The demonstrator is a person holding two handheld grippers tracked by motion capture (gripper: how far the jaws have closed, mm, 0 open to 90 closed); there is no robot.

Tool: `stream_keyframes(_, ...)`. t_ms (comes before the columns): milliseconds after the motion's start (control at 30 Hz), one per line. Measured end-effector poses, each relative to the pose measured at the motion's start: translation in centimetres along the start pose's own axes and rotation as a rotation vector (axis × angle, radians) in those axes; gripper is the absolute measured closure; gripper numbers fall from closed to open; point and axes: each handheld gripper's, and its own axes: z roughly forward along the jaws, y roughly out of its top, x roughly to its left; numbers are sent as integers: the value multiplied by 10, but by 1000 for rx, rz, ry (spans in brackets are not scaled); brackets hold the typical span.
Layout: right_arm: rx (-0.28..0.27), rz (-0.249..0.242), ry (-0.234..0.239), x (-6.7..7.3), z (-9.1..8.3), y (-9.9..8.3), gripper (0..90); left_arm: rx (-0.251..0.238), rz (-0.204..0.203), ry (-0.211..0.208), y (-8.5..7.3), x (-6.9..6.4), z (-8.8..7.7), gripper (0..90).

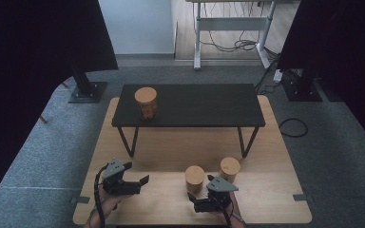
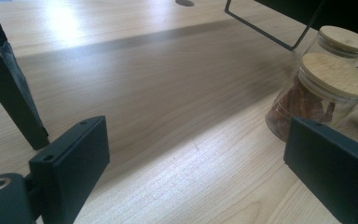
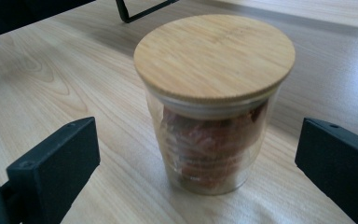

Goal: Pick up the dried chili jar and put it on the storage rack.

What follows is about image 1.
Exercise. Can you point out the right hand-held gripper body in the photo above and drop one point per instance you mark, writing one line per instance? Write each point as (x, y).
(220, 185)

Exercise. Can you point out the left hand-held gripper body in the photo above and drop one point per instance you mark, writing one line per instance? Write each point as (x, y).
(114, 169)

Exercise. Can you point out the brown jar with bamboo lid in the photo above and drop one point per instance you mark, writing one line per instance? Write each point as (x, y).
(230, 166)
(146, 96)
(195, 175)

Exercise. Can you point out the black riser shelf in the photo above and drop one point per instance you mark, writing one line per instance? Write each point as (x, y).
(196, 104)

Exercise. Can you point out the person's right hand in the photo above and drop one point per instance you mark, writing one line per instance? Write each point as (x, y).
(234, 210)

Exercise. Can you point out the person's left hand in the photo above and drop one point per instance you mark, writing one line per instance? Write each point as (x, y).
(109, 204)

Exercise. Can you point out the grey tape strip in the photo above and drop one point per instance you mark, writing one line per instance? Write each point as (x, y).
(80, 199)
(302, 197)

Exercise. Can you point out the black metal stand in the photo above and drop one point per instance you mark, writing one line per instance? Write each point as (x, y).
(302, 91)
(87, 91)

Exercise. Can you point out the white power strip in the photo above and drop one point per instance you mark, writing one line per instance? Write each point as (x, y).
(278, 76)

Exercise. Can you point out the black curtain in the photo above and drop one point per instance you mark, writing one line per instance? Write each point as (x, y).
(345, 47)
(28, 63)

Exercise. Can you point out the white desk frame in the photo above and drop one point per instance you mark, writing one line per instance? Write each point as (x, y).
(231, 23)

